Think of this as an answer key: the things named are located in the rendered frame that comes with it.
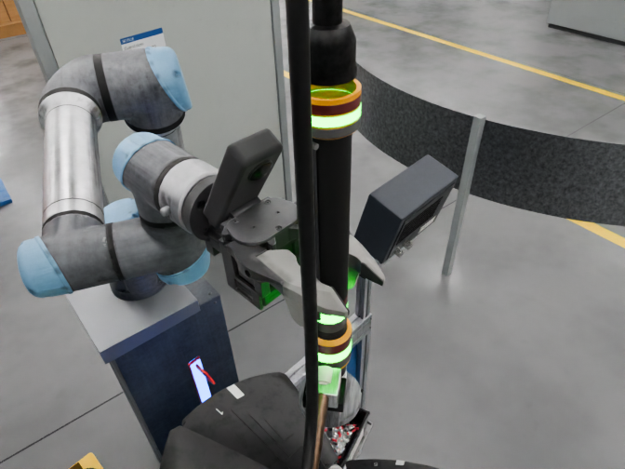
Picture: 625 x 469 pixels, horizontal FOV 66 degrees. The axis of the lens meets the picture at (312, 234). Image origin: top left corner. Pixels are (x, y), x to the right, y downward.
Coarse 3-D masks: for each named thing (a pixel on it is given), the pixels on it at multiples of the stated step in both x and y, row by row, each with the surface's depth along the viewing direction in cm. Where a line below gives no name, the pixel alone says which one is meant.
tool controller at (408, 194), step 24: (408, 168) 127; (432, 168) 129; (384, 192) 120; (408, 192) 122; (432, 192) 123; (384, 216) 119; (408, 216) 117; (432, 216) 135; (360, 240) 131; (384, 240) 124; (408, 240) 133
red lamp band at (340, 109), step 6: (348, 90) 33; (360, 96) 30; (348, 102) 30; (354, 102) 30; (360, 102) 31; (312, 108) 30; (318, 108) 29; (324, 108) 29; (330, 108) 29; (336, 108) 29; (342, 108) 30; (348, 108) 30; (354, 108) 30; (318, 114) 30; (324, 114) 30; (330, 114) 30; (336, 114) 30
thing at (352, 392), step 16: (336, 368) 46; (304, 384) 54; (320, 384) 44; (336, 384) 44; (352, 384) 54; (304, 400) 46; (336, 400) 44; (352, 400) 53; (336, 416) 49; (352, 416) 52
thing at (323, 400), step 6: (318, 396) 44; (324, 396) 44; (318, 402) 43; (324, 402) 43; (318, 408) 43; (324, 408) 43; (318, 414) 42; (324, 414) 42; (318, 420) 42; (324, 420) 42; (318, 426) 41; (324, 426) 42; (318, 432) 41; (318, 438) 41; (318, 444) 40; (318, 450) 40; (318, 456) 40; (318, 462) 39; (312, 468) 39; (318, 468) 39
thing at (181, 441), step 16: (176, 432) 55; (192, 432) 57; (176, 448) 54; (192, 448) 55; (208, 448) 56; (224, 448) 57; (160, 464) 52; (176, 464) 52; (192, 464) 53; (208, 464) 55; (224, 464) 56; (240, 464) 57; (256, 464) 58
